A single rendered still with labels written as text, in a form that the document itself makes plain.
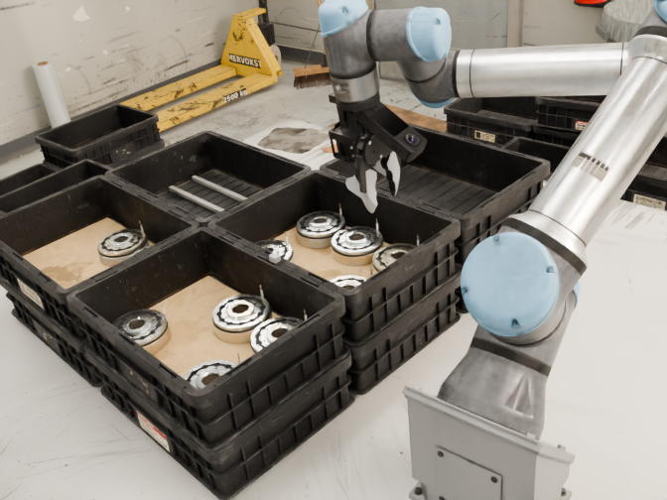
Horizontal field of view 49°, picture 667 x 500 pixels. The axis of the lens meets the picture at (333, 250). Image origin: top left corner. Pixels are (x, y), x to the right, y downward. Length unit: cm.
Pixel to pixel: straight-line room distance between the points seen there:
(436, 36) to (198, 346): 64
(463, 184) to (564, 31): 259
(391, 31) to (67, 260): 89
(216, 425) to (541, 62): 72
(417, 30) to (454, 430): 56
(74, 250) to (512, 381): 103
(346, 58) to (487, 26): 329
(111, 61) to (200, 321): 371
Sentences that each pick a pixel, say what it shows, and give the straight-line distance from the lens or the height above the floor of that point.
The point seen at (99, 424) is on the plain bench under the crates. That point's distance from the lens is 142.
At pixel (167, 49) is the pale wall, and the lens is 518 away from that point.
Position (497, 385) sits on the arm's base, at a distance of 102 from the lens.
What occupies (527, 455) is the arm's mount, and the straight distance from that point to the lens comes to 98.
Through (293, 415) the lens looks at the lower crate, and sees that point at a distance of 122.
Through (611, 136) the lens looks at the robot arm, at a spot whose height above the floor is 123.
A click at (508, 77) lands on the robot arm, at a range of 118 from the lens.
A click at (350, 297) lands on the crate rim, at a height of 93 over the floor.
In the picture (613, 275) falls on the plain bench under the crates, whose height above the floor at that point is 70.
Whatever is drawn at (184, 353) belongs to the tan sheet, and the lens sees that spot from 130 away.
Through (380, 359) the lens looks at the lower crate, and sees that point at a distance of 132.
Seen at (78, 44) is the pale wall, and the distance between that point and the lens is 483.
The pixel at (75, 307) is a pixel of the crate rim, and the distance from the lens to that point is 131.
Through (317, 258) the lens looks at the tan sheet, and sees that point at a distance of 147.
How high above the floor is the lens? 161
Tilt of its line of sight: 32 degrees down
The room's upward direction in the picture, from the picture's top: 7 degrees counter-clockwise
